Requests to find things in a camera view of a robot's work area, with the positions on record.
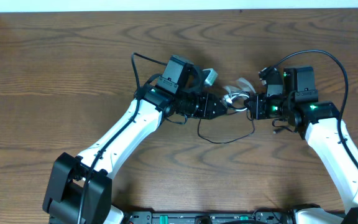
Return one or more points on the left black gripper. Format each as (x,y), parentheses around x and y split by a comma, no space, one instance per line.
(207,108)

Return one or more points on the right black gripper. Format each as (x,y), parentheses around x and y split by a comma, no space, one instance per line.
(257,107)

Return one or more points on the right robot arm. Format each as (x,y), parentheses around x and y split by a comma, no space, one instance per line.
(292,97)

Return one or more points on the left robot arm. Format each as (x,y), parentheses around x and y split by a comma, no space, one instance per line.
(80,187)

